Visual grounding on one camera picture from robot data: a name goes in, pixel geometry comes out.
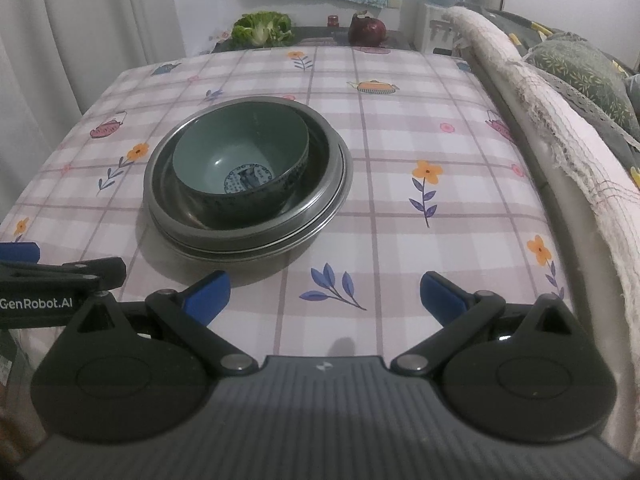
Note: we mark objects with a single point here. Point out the red jar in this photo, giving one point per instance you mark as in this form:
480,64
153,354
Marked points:
333,20

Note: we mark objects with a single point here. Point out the green ceramic bowl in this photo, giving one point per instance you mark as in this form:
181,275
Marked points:
235,155

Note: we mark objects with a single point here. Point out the large steel bowl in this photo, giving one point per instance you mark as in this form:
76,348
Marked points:
280,252

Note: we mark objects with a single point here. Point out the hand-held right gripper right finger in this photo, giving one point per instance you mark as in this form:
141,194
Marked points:
442,295

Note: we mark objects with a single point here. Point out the stainless steel bowl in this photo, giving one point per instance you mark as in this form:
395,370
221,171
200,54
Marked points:
325,160

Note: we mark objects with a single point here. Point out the white curtain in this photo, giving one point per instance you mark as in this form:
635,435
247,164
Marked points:
75,35

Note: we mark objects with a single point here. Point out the green leafy cabbage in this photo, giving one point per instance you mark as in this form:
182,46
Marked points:
262,27

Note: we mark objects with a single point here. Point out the white water dispenser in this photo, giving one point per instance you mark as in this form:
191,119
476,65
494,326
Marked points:
435,27

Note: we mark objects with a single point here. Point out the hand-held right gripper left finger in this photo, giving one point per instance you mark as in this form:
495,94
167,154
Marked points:
207,295

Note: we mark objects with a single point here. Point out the dark low table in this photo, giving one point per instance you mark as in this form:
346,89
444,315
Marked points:
315,35

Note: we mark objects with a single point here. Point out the cream lace sofa cover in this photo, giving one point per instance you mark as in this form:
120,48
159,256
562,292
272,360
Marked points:
560,120

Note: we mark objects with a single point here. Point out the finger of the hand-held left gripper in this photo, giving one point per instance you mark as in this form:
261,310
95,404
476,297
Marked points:
20,252
110,271

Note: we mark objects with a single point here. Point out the checked printed tablecloth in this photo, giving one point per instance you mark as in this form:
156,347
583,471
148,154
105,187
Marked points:
425,125

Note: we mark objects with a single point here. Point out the green leaf-print cushion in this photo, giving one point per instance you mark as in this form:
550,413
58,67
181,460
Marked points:
585,80

